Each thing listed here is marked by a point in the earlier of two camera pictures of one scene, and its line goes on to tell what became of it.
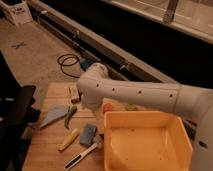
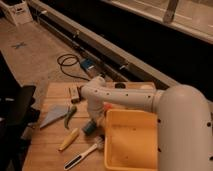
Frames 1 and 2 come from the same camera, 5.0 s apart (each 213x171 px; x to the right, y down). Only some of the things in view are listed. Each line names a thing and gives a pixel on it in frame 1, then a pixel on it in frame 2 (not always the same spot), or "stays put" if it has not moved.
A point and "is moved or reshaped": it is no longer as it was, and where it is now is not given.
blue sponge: (88, 133) is moved or reshaped
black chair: (18, 114) stays put
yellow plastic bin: (146, 141) stays put
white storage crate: (17, 11) stays put
